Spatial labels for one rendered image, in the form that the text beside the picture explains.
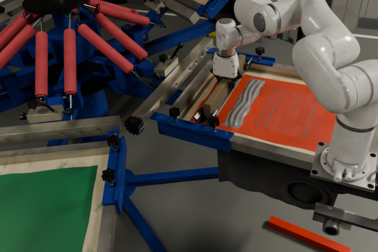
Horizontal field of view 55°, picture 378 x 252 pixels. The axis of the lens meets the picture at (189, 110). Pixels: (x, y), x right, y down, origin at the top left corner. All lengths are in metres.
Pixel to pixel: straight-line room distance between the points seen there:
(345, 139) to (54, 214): 0.89
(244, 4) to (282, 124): 0.57
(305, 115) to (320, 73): 0.69
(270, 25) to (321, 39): 0.16
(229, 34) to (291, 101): 0.44
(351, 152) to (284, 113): 0.57
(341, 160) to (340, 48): 0.29
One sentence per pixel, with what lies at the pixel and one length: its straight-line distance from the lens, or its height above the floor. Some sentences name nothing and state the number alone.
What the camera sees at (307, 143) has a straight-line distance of 1.40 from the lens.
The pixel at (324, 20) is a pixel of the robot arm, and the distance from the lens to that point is 0.95.
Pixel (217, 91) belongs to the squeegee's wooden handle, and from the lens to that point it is 1.45.
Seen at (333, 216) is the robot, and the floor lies 1.06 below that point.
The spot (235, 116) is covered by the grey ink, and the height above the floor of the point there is 0.96.
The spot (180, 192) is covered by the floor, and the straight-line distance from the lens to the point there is 2.46.
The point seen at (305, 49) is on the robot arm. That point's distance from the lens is 0.87.
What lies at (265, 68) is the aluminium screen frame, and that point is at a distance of 1.76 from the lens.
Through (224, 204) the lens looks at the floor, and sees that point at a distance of 2.39.
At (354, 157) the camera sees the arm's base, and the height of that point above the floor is 1.21.
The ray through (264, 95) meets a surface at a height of 0.96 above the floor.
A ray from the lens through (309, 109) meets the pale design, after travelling 1.56.
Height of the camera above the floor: 1.89
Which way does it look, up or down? 38 degrees down
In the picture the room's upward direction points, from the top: 5 degrees counter-clockwise
